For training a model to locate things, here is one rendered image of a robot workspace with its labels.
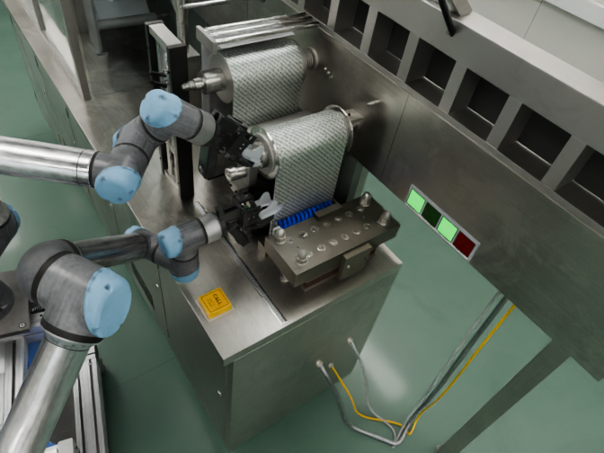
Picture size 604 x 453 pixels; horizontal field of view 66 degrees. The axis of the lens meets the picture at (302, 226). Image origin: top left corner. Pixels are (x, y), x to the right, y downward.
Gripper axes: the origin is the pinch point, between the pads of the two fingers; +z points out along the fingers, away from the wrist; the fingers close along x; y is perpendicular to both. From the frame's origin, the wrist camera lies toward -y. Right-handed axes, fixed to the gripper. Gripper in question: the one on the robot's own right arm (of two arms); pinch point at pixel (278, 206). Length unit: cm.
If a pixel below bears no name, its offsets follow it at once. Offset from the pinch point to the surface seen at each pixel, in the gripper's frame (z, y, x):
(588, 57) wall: 263, -23, 38
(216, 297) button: -25.0, -16.6, -9.1
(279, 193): -0.2, 5.2, -0.2
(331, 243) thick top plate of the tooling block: 9.5, -6.3, -15.2
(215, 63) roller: -1.9, 27.4, 34.6
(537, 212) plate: 30, 31, -52
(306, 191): 9.9, 1.6, -0.3
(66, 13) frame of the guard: -24, 16, 102
